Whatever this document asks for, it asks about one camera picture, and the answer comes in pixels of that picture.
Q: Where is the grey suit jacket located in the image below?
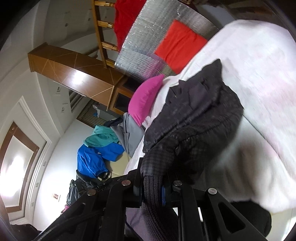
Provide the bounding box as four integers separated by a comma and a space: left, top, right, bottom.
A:
111, 113, 144, 157

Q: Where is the teal green shirt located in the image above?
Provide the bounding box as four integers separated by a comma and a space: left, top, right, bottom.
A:
83, 126, 119, 148

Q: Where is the red cloth on headboard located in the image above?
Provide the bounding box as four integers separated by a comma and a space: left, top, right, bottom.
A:
114, 0, 146, 51

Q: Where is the black quilted jacket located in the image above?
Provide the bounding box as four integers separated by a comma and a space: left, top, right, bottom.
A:
124, 59, 244, 241

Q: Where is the silver foil insulation sheet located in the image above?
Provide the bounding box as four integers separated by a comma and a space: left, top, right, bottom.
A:
114, 1, 218, 81

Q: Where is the red orange pillow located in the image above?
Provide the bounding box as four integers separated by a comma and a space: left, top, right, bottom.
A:
154, 20, 207, 74

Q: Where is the white pink bed blanket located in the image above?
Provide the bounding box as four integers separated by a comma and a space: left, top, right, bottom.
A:
123, 19, 296, 215

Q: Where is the magenta pillow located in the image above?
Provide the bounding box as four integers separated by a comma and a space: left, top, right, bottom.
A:
128, 74, 165, 126

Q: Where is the brown framed wall panel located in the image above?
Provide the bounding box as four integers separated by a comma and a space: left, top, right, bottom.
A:
1, 123, 40, 213

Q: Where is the wooden headboard rail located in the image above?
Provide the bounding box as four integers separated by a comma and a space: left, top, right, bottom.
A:
91, 1, 118, 68

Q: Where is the blue jacket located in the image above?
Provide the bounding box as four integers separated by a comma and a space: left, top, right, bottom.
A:
77, 143, 125, 178

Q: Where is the brown wooden cabinet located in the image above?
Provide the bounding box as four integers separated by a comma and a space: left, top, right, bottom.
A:
28, 43, 134, 114

